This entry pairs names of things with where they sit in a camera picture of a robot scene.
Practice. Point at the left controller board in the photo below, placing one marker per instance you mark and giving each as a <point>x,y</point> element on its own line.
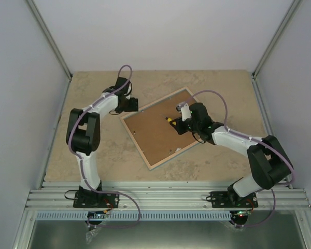
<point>98,214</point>

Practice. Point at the right controller board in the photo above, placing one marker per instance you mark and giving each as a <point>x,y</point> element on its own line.
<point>242,213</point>

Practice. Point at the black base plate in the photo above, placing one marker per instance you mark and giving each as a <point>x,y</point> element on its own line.
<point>224,199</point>
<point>95,200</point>

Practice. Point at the aluminium rail base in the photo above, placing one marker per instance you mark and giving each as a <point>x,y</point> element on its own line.
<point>163,195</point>

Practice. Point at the grey slotted cable duct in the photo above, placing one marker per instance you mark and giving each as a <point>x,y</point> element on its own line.
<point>143,216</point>

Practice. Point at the aluminium corner post right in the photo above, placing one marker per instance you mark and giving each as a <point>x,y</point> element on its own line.
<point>294,6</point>

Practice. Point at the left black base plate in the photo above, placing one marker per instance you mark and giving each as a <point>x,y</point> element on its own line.
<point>95,200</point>

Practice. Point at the aluminium corner post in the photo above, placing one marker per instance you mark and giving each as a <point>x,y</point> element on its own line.
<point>294,6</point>
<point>48,36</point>

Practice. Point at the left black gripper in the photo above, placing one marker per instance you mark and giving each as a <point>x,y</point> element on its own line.
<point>133,106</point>

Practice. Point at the clear plastic bag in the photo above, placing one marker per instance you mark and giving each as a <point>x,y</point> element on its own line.
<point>92,232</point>

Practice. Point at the aluminium corner post left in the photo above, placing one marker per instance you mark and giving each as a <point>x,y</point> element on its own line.
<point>48,36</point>

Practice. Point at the controller board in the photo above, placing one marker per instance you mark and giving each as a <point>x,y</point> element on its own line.
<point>242,213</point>
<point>98,214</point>

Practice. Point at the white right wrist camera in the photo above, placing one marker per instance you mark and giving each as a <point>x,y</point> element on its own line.
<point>183,108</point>

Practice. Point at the teal wooden picture frame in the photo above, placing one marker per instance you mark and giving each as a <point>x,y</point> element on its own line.
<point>155,139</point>

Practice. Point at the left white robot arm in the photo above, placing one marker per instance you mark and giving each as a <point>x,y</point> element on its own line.
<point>84,129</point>

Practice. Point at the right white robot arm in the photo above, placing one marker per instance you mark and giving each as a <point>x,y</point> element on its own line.
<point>268,162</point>

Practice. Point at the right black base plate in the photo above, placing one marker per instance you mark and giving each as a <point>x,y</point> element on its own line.
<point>224,199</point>

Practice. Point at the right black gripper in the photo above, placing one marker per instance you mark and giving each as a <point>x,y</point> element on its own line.
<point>180,128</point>

